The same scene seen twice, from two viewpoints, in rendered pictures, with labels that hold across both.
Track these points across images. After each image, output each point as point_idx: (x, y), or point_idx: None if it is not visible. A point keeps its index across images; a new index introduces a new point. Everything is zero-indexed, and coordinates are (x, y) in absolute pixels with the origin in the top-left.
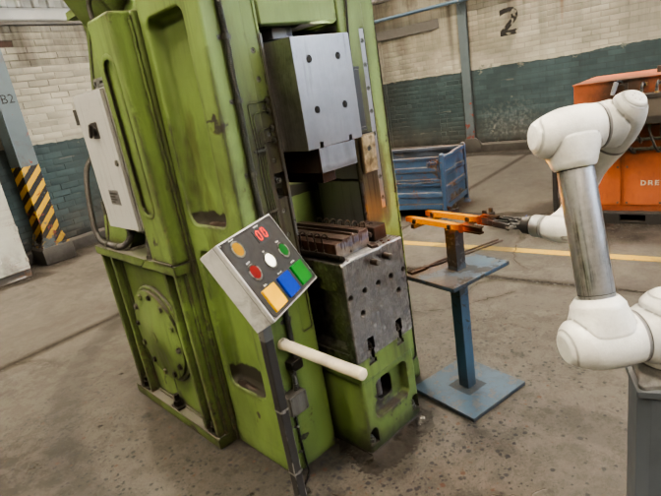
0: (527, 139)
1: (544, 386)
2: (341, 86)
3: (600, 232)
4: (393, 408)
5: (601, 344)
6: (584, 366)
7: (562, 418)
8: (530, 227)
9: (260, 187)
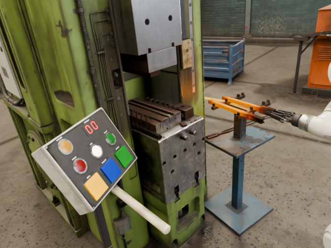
0: (328, 70)
1: (285, 212)
2: (168, 3)
3: None
4: (188, 225)
5: None
6: None
7: (296, 240)
8: (300, 124)
9: (99, 80)
